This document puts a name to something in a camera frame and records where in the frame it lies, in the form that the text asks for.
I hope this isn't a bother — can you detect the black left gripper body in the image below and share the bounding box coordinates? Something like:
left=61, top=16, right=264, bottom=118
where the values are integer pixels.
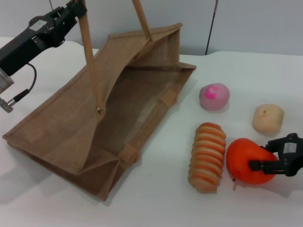
left=0, top=10, right=71, bottom=77

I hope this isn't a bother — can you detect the brown jute handbag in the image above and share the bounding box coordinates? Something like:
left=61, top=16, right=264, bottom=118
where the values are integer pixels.
left=2, top=0, right=197, bottom=201

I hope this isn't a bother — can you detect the orange striped toy bread loaf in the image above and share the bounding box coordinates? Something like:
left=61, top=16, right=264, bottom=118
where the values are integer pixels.
left=188, top=122, right=227, bottom=193

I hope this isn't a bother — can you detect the beige toy fruit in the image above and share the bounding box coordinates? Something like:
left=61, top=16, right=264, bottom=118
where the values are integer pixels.
left=252, top=104, right=285, bottom=134

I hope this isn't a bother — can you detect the pink toy peach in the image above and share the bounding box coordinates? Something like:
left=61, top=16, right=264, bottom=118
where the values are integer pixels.
left=199, top=82, right=231, bottom=111

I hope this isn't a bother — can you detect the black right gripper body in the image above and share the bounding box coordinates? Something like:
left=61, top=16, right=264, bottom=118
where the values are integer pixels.
left=277, top=132, right=303, bottom=177

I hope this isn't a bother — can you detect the orange toy fruit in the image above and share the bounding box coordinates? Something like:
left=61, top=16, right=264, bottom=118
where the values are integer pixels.
left=226, top=138, right=280, bottom=190

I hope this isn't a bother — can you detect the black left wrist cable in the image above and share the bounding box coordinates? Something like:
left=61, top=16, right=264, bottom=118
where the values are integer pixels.
left=0, top=61, right=38, bottom=114

